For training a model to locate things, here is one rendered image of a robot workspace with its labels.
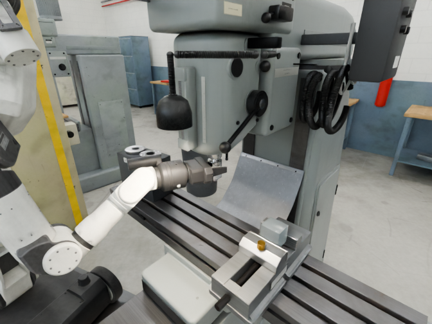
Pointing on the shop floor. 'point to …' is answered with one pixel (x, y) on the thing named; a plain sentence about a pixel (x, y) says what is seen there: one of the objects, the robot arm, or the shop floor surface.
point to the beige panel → (47, 144)
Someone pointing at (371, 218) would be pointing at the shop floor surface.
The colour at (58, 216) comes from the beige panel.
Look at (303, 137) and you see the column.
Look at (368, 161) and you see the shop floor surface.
